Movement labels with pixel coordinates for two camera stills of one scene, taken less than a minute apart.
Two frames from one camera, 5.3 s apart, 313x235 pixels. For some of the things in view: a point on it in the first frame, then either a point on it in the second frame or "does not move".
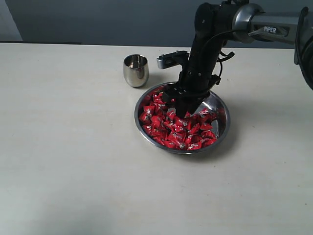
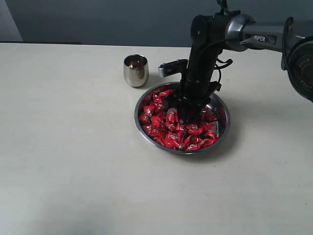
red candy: [204, 116] does not move
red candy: [178, 132] -> [176, 136]
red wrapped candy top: [157, 98] does not move
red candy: [146, 117] does not move
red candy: [183, 123] -> [171, 115]
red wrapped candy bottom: [175, 143] does not move
